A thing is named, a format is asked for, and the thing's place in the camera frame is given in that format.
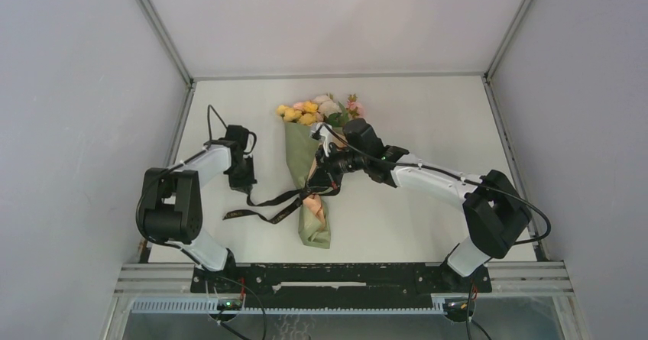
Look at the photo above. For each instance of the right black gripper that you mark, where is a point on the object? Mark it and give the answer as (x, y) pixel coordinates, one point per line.
(325, 173)

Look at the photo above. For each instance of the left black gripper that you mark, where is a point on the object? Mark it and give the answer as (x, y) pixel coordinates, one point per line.
(243, 185)

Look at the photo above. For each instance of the pink rose stem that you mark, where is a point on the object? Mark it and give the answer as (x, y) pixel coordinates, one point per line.
(354, 108)

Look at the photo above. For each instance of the black printed ribbon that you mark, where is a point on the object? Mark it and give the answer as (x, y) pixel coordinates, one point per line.
(289, 201)

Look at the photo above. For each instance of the yellow flower stem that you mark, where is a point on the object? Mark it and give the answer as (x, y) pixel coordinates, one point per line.
(303, 113)

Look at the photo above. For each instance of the green orange wrapping paper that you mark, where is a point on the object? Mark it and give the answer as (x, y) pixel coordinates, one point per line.
(300, 156)

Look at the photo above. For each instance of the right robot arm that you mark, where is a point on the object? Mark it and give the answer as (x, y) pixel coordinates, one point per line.
(495, 214)

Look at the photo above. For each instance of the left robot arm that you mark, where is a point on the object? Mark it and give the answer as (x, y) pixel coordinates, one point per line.
(170, 210)

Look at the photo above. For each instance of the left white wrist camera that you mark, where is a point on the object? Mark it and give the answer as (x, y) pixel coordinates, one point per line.
(252, 140)

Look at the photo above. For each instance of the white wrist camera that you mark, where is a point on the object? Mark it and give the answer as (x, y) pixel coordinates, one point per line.
(252, 140)
(324, 134)

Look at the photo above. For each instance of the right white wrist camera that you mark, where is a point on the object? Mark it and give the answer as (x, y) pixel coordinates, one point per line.
(324, 134)

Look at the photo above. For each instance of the black mounting rail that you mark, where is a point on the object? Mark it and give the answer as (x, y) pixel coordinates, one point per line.
(366, 285)

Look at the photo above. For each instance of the white cable duct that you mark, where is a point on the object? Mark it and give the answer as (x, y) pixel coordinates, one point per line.
(178, 305)

